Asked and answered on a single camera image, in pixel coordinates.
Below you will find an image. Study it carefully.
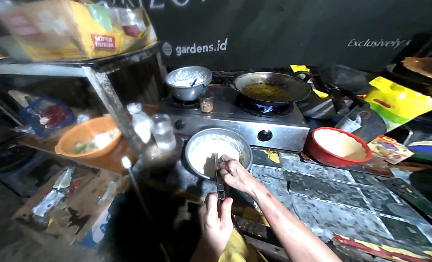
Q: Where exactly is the thin metal rod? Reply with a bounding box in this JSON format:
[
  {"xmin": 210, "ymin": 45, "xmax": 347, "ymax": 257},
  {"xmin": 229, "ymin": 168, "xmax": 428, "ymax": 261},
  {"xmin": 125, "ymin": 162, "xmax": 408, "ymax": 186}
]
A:
[{"xmin": 121, "ymin": 156, "xmax": 171, "ymax": 262}]

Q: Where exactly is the orange plastic basin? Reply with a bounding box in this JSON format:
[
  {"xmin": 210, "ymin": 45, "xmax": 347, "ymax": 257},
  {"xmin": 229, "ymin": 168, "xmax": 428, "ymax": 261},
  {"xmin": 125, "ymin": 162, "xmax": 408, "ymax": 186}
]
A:
[{"xmin": 55, "ymin": 116, "xmax": 129, "ymax": 173}]

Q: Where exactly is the white batter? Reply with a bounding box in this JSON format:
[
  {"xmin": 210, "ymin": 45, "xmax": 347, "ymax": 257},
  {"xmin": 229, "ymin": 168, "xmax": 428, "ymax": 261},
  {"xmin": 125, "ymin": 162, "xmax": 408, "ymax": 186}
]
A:
[{"xmin": 189, "ymin": 134, "xmax": 240, "ymax": 178}]

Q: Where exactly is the dark metal long-handled utensil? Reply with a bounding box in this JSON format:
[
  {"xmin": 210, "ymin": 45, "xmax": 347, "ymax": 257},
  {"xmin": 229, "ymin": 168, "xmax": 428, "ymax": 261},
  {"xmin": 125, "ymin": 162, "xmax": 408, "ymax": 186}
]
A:
[{"xmin": 212, "ymin": 153, "xmax": 226, "ymax": 202}]

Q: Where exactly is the flattened brown cardboard box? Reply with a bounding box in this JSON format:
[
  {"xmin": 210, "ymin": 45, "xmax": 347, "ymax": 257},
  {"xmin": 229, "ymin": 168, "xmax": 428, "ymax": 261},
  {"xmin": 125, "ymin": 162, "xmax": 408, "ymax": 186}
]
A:
[{"xmin": 12, "ymin": 167, "xmax": 131, "ymax": 248}]

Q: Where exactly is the silver two-burner gas stove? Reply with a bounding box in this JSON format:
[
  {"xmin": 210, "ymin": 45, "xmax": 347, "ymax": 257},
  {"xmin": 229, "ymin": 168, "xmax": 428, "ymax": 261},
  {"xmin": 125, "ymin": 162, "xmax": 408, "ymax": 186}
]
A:
[{"xmin": 158, "ymin": 86, "xmax": 310, "ymax": 152}]

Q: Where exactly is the metal-framed shelf table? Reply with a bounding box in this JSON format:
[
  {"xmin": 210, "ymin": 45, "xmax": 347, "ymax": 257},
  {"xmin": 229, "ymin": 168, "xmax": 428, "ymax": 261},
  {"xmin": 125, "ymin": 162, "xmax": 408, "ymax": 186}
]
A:
[{"xmin": 0, "ymin": 41, "xmax": 166, "ymax": 157}]

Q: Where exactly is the yellow brown cardboard box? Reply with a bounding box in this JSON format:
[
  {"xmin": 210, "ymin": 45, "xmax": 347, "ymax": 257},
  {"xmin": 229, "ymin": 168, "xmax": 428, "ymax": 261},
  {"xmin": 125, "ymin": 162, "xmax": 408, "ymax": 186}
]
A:
[{"xmin": 5, "ymin": 0, "xmax": 158, "ymax": 61}]

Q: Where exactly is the red plastic basin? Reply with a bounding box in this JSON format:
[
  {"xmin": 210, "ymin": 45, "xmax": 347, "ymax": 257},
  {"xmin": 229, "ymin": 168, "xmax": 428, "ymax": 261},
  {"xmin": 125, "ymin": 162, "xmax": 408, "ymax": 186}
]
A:
[{"xmin": 311, "ymin": 127, "xmax": 373, "ymax": 167}]

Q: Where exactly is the metal bowl with white batter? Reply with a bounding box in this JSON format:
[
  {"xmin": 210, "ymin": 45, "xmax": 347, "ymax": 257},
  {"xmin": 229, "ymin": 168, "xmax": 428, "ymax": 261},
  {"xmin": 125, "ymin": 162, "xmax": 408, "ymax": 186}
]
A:
[{"xmin": 185, "ymin": 128, "xmax": 253, "ymax": 181}]

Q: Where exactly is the person's left hand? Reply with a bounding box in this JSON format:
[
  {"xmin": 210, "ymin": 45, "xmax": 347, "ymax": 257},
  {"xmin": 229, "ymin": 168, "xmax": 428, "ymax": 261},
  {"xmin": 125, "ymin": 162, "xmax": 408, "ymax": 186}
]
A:
[{"xmin": 199, "ymin": 193, "xmax": 234, "ymax": 255}]

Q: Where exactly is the person's right forearm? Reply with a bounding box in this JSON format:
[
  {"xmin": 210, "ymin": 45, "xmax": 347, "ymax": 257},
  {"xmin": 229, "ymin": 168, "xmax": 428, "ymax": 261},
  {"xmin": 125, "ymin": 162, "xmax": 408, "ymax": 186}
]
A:
[{"xmin": 248, "ymin": 179, "xmax": 343, "ymax": 262}]

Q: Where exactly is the person's right hand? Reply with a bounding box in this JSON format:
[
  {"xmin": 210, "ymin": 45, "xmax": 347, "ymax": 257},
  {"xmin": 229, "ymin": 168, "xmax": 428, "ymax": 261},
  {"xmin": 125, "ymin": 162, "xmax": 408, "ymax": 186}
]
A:
[{"xmin": 216, "ymin": 155, "xmax": 261, "ymax": 196}]

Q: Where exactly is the round brown metal container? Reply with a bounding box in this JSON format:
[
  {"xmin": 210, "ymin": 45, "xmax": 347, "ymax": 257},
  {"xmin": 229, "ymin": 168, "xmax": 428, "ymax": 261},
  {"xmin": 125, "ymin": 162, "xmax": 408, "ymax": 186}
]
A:
[{"xmin": 140, "ymin": 140, "xmax": 180, "ymax": 173}]

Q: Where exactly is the clear glass jar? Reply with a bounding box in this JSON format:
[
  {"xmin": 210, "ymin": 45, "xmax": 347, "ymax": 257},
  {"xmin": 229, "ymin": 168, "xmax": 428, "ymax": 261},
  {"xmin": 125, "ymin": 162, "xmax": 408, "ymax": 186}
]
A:
[{"xmin": 151, "ymin": 114, "xmax": 177, "ymax": 151}]

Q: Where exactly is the small glass with brown contents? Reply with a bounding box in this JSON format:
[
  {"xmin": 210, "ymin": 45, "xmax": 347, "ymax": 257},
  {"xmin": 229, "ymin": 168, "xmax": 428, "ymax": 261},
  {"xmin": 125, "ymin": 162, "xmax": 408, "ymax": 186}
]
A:
[{"xmin": 200, "ymin": 91, "xmax": 214, "ymax": 113}]

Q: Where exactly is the clear bag with white contents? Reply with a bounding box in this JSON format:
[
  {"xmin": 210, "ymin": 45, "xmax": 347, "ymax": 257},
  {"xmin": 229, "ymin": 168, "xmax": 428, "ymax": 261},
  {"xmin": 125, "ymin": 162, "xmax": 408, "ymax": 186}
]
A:
[{"xmin": 127, "ymin": 103, "xmax": 153, "ymax": 143}]

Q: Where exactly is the brown wok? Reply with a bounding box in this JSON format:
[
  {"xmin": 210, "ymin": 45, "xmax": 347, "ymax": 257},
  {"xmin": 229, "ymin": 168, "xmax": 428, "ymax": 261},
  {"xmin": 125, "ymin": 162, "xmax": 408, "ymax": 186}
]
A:
[{"xmin": 390, "ymin": 57, "xmax": 432, "ymax": 83}]

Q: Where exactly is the yellow and green plastic pouch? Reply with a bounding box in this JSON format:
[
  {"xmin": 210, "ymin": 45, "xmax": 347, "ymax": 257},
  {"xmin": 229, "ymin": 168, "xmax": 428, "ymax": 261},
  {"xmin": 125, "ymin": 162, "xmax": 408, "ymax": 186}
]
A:
[{"xmin": 364, "ymin": 76, "xmax": 432, "ymax": 132}]

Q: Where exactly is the metal pot with white residue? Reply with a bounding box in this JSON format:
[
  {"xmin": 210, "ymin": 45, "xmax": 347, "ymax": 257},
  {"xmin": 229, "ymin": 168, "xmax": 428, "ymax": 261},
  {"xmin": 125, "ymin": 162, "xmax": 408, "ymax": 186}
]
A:
[{"xmin": 165, "ymin": 66, "xmax": 213, "ymax": 102}]

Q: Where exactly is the dark banner with white lettering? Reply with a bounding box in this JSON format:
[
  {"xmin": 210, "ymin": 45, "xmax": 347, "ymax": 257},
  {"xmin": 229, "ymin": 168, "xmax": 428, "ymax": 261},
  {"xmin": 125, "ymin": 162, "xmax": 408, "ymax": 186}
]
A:
[{"xmin": 141, "ymin": 0, "xmax": 432, "ymax": 72}]

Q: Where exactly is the frying oil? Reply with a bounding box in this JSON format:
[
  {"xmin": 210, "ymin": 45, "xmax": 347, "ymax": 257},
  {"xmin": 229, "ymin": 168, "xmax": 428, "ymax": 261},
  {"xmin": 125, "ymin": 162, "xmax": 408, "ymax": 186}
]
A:
[{"xmin": 242, "ymin": 83, "xmax": 293, "ymax": 102}]

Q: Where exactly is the large black wok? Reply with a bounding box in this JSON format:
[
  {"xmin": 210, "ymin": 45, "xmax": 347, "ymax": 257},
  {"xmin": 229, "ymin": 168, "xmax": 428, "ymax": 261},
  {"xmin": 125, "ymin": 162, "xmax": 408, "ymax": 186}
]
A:
[{"xmin": 230, "ymin": 71, "xmax": 312, "ymax": 103}]

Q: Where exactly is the person's left forearm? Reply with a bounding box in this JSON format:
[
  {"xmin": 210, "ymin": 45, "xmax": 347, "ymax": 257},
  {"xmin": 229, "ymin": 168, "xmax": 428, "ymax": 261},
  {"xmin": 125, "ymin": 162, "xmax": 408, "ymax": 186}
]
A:
[{"xmin": 190, "ymin": 238, "xmax": 224, "ymax": 262}]

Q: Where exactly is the colourful printed food packet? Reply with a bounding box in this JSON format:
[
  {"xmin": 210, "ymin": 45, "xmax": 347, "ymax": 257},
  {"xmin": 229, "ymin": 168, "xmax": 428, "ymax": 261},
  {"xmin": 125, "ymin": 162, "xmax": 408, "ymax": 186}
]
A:
[{"xmin": 367, "ymin": 135, "xmax": 415, "ymax": 165}]

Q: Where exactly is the crumpled silver plastic wrapper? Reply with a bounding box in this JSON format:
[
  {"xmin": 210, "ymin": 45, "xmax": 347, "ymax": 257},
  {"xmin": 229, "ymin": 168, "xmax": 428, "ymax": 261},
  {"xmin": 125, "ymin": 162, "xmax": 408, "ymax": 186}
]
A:
[{"xmin": 32, "ymin": 167, "xmax": 75, "ymax": 218}]

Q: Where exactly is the blue plastic basket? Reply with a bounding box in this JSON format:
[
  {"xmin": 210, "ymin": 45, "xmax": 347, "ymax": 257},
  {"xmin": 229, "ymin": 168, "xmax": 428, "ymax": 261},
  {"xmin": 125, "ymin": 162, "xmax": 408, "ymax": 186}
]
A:
[{"xmin": 21, "ymin": 96, "xmax": 75, "ymax": 138}]

